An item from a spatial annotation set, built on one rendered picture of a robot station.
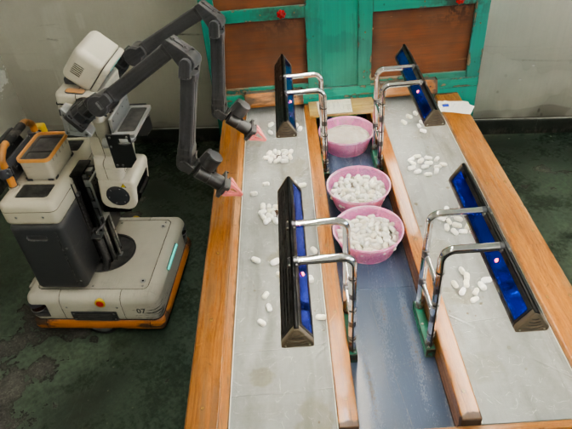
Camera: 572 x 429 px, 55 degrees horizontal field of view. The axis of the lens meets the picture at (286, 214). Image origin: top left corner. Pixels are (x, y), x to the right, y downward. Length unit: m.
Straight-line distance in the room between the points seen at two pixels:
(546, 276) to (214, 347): 1.11
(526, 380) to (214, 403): 0.88
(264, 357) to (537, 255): 1.00
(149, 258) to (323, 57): 1.32
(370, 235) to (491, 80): 2.14
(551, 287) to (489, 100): 2.28
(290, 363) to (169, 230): 1.44
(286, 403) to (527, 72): 2.98
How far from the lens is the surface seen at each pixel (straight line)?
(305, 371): 1.69
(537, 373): 1.77
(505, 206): 2.26
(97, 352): 2.88
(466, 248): 1.51
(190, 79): 1.92
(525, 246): 2.10
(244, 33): 2.77
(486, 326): 1.84
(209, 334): 1.78
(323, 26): 2.76
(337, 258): 1.45
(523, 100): 4.13
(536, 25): 3.92
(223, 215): 2.19
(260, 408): 1.63
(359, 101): 2.88
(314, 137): 2.61
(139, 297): 2.67
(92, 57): 2.22
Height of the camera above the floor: 2.13
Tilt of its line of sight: 39 degrees down
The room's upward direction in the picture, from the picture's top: 5 degrees counter-clockwise
